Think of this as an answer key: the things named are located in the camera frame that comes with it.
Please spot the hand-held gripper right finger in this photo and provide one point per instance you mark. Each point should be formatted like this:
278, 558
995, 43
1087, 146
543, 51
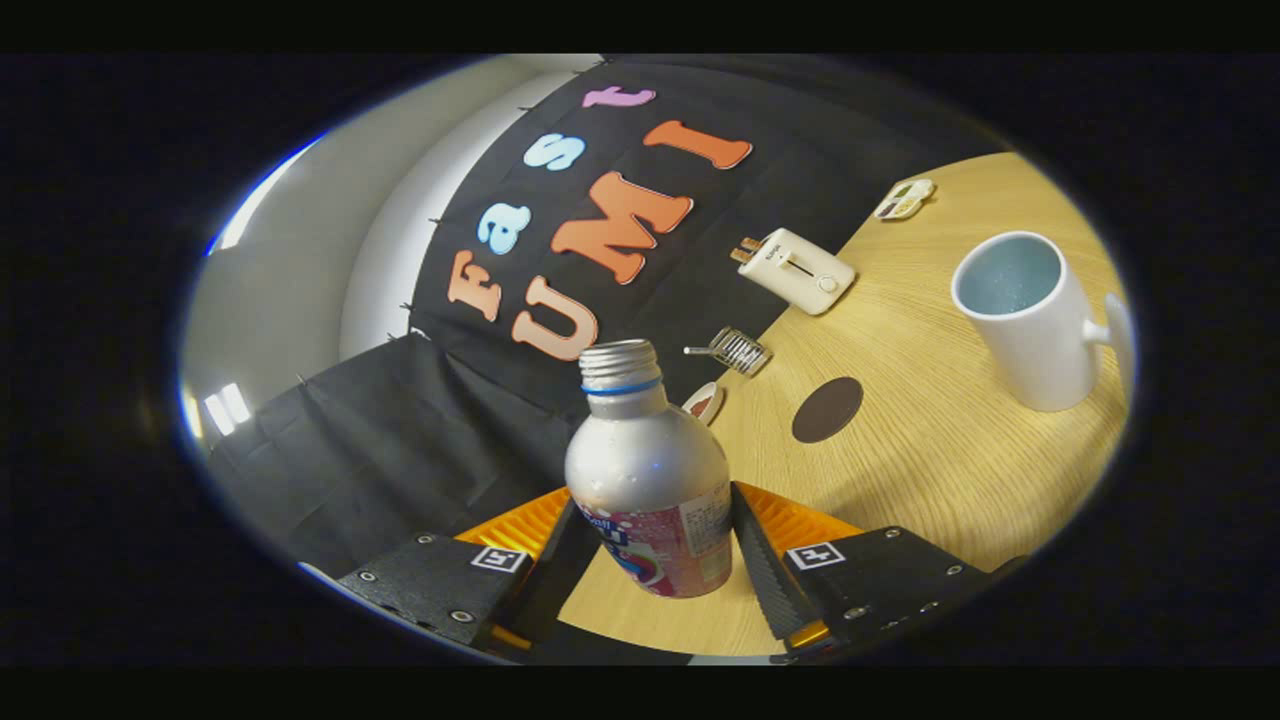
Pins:
765, 580

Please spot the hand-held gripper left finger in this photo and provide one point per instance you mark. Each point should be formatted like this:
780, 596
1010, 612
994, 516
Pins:
545, 590

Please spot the silver bottle with pink label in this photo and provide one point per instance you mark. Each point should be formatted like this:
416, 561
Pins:
645, 470

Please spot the dark brown round coaster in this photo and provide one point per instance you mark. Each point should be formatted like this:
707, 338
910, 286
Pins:
828, 410

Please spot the white cup with blue inside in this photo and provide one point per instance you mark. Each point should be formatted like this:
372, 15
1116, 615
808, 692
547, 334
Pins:
1040, 340

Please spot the small plate with brown food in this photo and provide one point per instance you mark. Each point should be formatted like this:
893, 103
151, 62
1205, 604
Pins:
704, 404

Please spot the wooden table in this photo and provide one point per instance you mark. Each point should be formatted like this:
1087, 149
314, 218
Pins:
930, 470

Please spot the white toaster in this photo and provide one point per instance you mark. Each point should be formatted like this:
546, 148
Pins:
805, 275

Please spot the white divided snack tray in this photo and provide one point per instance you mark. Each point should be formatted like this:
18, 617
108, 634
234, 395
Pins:
905, 200

